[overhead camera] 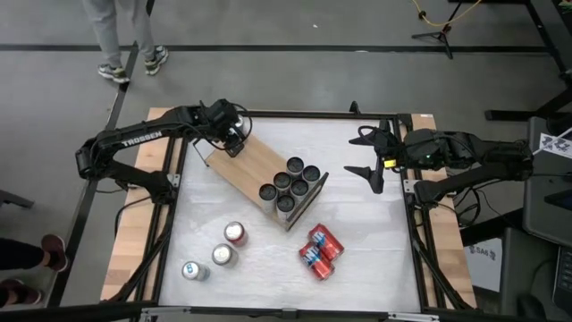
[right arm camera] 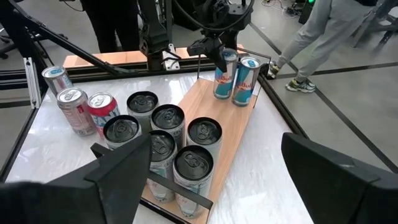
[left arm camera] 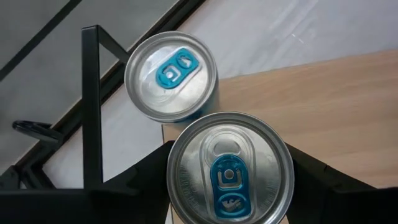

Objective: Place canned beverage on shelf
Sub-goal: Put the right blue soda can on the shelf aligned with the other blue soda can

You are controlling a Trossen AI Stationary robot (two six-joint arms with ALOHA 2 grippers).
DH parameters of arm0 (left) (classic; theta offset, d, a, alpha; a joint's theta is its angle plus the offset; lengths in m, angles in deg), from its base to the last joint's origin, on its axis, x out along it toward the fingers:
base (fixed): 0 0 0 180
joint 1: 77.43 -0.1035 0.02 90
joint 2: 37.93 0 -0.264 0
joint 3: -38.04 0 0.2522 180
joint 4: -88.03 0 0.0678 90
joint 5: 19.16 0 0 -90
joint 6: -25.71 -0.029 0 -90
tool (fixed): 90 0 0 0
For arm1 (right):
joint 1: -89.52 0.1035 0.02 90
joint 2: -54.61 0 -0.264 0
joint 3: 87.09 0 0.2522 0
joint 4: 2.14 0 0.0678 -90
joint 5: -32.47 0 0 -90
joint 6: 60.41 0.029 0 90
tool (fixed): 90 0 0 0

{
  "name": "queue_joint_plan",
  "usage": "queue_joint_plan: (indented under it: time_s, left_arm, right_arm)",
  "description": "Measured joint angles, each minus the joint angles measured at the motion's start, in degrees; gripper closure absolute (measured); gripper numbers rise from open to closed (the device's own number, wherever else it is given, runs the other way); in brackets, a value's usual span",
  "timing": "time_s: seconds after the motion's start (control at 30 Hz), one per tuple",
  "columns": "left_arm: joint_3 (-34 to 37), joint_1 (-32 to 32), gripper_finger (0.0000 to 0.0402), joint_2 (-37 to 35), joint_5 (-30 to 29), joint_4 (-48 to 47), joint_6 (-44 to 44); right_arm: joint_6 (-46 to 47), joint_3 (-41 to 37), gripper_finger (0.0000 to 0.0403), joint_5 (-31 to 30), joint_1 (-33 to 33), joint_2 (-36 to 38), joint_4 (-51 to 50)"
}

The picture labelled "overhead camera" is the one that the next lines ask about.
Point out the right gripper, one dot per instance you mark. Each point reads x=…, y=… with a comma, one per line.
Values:
x=397, y=149

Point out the black desk frame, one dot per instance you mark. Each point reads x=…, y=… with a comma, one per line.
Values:
x=543, y=29

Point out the wooden table side panel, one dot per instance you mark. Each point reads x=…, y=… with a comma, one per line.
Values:
x=451, y=250
x=134, y=232

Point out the dark keyboard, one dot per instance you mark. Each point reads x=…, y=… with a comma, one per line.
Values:
x=563, y=273

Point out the person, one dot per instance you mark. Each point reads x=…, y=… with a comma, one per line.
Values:
x=27, y=255
x=107, y=31

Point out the wooden shelf with black frame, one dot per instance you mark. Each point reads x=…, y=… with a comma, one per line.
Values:
x=250, y=165

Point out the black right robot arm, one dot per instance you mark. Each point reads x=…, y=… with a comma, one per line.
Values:
x=491, y=156

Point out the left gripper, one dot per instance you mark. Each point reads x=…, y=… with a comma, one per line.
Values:
x=221, y=116

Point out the silver can with red print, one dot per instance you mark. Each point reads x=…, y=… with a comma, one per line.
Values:
x=222, y=254

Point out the Celsius Tropical Vibe can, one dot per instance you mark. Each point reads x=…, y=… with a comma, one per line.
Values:
x=268, y=192

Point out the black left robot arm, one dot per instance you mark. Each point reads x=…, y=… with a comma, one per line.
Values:
x=134, y=138

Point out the grey cabinet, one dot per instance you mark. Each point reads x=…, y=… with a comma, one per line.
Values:
x=545, y=210

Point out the printed white paper sign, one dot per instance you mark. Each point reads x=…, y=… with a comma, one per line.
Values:
x=556, y=145

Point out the black tripod stand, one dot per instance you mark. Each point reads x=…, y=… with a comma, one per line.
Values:
x=440, y=36

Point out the long silver frame bracket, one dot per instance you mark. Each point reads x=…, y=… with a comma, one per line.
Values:
x=165, y=309
x=413, y=316

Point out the black stand leg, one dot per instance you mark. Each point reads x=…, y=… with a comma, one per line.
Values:
x=15, y=199

